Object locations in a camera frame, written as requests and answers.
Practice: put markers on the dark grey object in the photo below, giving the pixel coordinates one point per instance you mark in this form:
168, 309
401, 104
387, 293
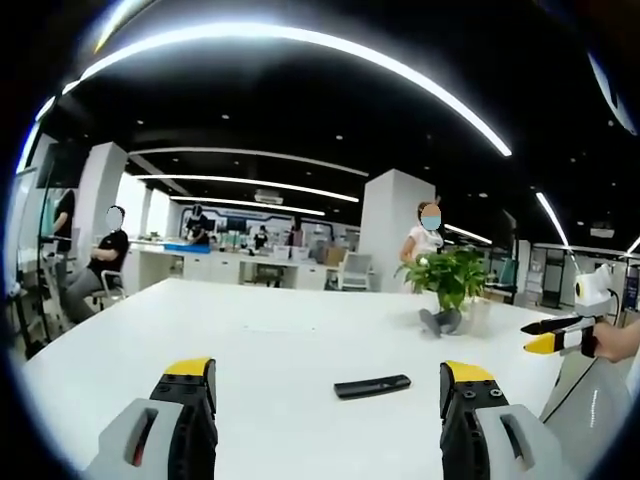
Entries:
440, 322

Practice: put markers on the blue tray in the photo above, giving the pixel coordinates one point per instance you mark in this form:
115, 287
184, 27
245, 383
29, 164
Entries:
186, 246

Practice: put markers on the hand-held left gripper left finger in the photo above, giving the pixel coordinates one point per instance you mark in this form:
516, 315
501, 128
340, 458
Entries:
197, 425

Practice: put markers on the person's right hand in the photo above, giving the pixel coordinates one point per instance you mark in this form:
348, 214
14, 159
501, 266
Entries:
620, 340

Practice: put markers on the long curved ceiling light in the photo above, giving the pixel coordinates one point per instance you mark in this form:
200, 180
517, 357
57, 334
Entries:
350, 47

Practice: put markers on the black wall monitor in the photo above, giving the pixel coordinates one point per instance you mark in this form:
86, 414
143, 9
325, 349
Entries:
62, 165

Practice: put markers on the cardboard box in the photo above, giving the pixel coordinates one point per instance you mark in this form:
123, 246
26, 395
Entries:
334, 256

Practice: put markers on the clear glass plant pot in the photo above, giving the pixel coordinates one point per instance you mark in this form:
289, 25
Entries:
479, 317

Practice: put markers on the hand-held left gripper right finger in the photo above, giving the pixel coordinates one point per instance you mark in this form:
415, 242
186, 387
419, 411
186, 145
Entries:
462, 425

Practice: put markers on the grey office chair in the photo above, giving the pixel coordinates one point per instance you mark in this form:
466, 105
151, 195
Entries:
111, 287

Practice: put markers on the black remote control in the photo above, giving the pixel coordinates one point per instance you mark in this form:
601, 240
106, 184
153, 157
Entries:
372, 386

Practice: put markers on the long white counter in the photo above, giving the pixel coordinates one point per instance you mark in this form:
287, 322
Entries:
225, 267

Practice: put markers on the white office chair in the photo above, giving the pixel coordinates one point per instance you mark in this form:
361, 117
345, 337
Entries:
356, 270

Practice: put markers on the straight ceiling light strip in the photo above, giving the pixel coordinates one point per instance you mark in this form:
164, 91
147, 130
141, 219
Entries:
250, 182

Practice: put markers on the green potted plant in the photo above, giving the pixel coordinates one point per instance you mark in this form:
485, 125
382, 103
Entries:
447, 275

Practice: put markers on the ceiling air unit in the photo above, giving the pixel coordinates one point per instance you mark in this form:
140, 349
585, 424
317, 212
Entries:
268, 196

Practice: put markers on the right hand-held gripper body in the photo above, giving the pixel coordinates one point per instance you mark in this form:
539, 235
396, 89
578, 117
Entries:
595, 292

